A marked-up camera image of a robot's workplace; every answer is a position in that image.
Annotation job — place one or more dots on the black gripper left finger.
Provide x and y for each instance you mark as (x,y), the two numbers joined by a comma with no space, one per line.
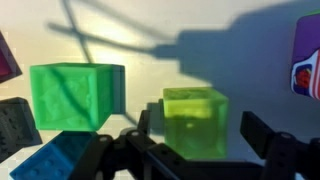
(144,122)

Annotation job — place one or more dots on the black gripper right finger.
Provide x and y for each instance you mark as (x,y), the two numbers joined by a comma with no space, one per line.
(260,137)

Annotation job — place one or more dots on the yellow-green building block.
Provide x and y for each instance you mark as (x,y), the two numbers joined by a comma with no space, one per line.
(196,125)

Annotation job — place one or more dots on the light green building block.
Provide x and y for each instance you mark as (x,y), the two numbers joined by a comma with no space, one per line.
(71,96)

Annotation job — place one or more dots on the colourful orange purple soft cube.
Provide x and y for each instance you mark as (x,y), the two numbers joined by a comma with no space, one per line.
(306,56)

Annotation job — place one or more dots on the blue building block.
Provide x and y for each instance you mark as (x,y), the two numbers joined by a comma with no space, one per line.
(45,161)

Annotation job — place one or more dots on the grey building block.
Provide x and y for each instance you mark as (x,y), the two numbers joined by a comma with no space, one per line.
(15,128)

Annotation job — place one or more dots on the magenta building block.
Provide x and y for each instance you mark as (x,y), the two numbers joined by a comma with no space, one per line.
(6,63)

